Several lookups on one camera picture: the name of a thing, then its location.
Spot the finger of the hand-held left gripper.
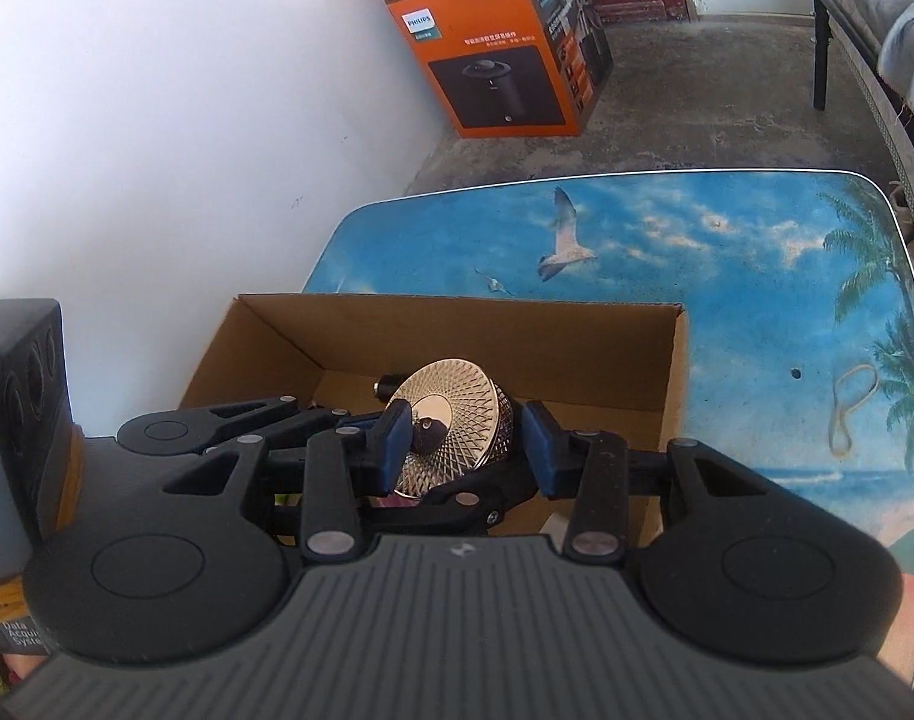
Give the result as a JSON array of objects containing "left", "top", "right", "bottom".
[
  {"left": 198, "top": 394, "right": 387, "bottom": 466},
  {"left": 359, "top": 476, "right": 539, "bottom": 539}
]

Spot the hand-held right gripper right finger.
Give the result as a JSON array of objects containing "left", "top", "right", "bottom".
[{"left": 523, "top": 400, "right": 792, "bottom": 563}]

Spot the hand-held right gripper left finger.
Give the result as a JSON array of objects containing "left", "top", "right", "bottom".
[{"left": 138, "top": 400, "right": 413, "bottom": 562}]

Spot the dark jar with gold lid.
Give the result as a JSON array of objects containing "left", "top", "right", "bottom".
[{"left": 386, "top": 358, "right": 516, "bottom": 502}]

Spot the brown cardboard box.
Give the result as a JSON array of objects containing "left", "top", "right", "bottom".
[{"left": 178, "top": 292, "right": 690, "bottom": 541}]

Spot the tan rubber band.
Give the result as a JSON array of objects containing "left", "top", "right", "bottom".
[{"left": 830, "top": 364, "right": 880, "bottom": 458}]

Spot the orange printed carton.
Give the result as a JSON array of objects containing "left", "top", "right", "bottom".
[{"left": 361, "top": 0, "right": 615, "bottom": 140}]

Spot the grey blanket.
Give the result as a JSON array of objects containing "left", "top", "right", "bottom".
[{"left": 839, "top": 0, "right": 914, "bottom": 98}]

